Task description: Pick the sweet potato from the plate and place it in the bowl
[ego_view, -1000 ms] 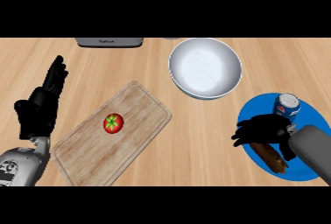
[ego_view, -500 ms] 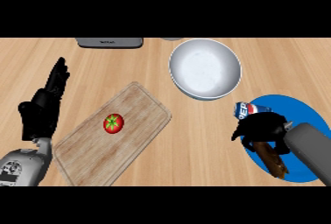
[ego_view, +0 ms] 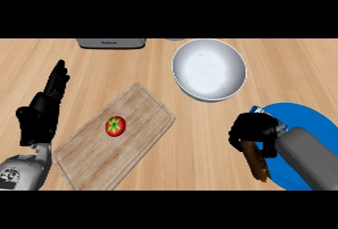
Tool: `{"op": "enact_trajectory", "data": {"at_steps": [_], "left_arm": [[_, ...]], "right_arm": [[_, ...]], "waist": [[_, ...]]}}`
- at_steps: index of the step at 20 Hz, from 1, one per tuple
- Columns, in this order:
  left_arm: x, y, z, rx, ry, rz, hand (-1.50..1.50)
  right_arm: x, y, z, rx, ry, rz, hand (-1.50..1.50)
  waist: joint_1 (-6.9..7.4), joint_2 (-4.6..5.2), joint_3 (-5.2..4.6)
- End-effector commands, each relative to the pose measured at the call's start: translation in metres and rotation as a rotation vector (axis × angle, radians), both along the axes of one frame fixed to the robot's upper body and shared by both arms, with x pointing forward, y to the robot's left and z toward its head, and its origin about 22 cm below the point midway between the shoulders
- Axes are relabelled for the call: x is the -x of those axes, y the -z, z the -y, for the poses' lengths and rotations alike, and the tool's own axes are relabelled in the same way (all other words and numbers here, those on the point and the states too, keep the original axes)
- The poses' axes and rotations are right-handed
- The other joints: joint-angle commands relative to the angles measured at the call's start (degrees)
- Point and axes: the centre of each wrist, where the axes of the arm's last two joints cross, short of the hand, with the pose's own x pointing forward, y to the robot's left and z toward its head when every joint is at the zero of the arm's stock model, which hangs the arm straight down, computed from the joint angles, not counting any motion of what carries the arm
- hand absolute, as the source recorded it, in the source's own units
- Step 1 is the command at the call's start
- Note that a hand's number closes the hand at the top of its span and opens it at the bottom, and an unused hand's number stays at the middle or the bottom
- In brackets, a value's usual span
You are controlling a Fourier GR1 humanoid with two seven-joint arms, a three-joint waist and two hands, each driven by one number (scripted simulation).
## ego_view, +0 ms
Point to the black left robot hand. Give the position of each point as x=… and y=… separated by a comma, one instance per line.
x=42, y=113

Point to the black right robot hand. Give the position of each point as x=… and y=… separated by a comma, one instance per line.
x=253, y=126

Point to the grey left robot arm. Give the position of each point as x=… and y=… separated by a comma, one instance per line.
x=25, y=171

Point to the blue plate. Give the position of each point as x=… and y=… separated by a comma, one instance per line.
x=308, y=119

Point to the white bowl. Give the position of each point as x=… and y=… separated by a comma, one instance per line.
x=209, y=69

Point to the red tomato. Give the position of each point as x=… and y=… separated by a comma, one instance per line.
x=116, y=126

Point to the wooden cutting board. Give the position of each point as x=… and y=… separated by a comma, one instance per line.
x=115, y=138

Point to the grey appliance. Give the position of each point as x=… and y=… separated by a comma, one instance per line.
x=112, y=43

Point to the small grey object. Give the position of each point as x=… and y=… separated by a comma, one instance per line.
x=175, y=39

